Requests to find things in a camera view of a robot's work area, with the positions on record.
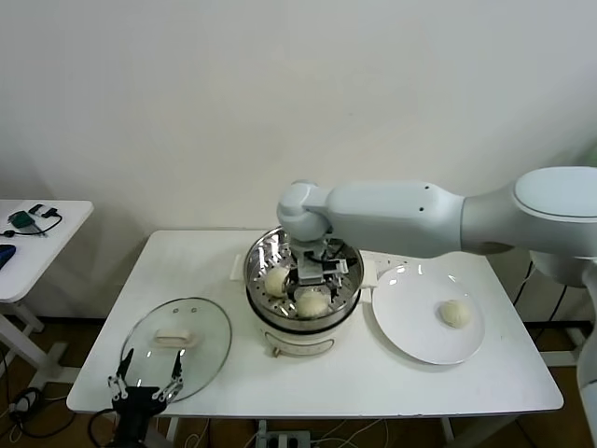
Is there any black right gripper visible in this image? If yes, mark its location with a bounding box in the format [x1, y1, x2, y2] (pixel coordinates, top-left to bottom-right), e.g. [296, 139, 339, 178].
[283, 273, 349, 303]

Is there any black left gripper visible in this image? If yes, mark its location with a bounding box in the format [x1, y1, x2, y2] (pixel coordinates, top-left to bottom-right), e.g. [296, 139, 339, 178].
[106, 347, 186, 448]

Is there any white steamed baozi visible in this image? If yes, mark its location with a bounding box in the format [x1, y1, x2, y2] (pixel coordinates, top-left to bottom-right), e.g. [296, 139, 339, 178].
[264, 266, 291, 299]
[437, 299, 473, 329]
[296, 287, 329, 319]

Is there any glass lid with white handle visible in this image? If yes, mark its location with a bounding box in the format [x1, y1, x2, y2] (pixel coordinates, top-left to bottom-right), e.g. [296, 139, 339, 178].
[119, 296, 233, 403]

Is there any perforated steel steamer basket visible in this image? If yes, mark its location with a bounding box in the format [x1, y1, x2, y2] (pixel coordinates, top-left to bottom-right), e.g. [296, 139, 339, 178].
[243, 226, 366, 330]

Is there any white electric cooker base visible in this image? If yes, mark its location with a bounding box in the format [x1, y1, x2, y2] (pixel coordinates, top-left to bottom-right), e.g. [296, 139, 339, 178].
[230, 255, 379, 359]

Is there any white round plate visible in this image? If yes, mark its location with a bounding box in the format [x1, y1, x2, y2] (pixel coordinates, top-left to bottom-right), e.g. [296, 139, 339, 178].
[371, 262, 486, 366]

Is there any white side table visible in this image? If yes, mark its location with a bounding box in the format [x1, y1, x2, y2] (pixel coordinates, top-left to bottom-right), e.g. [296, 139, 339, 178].
[0, 199, 95, 389]

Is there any white power strip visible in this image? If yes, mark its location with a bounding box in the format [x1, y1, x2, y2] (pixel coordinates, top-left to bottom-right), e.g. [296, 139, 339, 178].
[254, 431, 312, 448]

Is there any green circuit board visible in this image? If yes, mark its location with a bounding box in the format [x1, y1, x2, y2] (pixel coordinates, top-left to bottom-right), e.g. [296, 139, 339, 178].
[7, 210, 38, 232]

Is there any white shelf stand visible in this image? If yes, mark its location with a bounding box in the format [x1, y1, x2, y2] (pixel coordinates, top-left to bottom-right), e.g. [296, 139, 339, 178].
[531, 321, 590, 370]

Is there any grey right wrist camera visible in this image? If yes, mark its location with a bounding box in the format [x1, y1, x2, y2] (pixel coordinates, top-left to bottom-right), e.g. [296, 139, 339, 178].
[297, 258, 351, 285]

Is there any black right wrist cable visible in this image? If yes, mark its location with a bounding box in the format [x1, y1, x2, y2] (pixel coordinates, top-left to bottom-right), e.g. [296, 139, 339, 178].
[321, 240, 351, 262]

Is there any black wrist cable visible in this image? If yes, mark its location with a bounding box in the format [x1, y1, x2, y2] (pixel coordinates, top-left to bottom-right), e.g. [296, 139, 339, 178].
[321, 240, 351, 262]
[87, 408, 118, 444]

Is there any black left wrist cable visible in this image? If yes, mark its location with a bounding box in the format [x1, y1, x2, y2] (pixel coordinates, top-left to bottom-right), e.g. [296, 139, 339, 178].
[87, 408, 118, 444]

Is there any black floor cable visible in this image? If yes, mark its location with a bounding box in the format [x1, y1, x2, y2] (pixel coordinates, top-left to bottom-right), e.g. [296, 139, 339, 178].
[0, 344, 78, 440]

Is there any thin black cable with plug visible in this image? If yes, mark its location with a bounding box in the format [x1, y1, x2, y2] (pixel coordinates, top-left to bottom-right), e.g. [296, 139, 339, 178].
[0, 207, 65, 240]

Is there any black power adapter cable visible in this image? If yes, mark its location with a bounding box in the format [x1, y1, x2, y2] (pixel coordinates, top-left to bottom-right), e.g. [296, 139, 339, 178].
[512, 260, 573, 323]

